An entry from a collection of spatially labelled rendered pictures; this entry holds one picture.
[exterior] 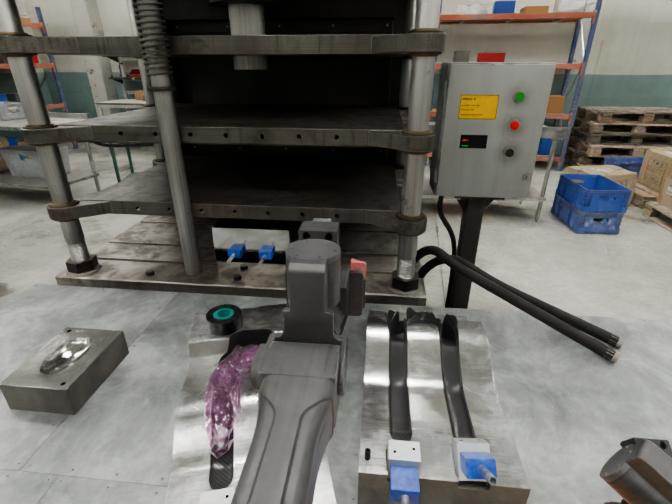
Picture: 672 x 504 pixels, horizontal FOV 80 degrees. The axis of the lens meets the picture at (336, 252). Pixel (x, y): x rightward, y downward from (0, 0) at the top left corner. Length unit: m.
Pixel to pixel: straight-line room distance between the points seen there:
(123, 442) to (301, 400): 0.66
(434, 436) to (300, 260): 0.48
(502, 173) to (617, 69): 6.39
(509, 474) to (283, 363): 0.48
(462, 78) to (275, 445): 1.16
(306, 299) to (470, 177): 1.04
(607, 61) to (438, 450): 7.20
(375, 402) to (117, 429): 0.52
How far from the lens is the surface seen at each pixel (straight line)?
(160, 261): 1.67
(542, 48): 7.37
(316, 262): 0.38
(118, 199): 1.59
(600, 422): 1.05
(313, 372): 0.36
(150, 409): 1.00
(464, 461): 0.69
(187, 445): 0.81
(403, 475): 0.70
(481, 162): 1.36
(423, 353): 0.89
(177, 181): 1.39
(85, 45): 1.54
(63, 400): 1.04
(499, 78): 1.33
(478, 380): 0.89
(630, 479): 0.63
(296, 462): 0.30
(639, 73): 7.83
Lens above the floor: 1.47
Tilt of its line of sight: 25 degrees down
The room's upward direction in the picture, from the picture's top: straight up
